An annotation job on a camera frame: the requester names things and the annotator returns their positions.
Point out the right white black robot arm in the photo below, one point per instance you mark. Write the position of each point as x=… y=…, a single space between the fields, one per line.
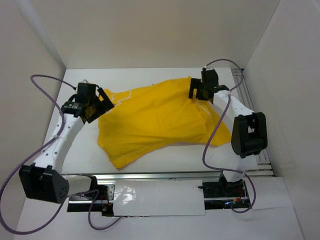
x=222 y=100

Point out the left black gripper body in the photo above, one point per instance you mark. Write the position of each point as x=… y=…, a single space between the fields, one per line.
x=99 y=107

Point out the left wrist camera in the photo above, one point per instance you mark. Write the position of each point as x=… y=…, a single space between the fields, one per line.
x=85 y=81

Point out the yellow pillowcase with white print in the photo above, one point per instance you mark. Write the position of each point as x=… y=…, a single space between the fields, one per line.
x=148 y=118

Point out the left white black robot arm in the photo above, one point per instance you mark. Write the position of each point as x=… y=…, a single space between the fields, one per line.
x=43 y=179

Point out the aluminium rail right side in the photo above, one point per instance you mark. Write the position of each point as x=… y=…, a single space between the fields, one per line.
x=249 y=133

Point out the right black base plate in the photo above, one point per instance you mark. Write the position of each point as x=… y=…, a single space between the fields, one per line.
x=219 y=197

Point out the white cover plate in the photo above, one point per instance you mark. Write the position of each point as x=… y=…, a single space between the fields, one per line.
x=158 y=198

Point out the aluminium rail front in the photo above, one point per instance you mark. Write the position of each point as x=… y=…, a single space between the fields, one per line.
x=157 y=176

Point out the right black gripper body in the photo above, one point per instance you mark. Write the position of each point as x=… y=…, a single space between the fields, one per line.
x=198 y=84

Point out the aluminium rail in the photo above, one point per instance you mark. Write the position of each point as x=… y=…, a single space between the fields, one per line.
x=157 y=176
x=249 y=133

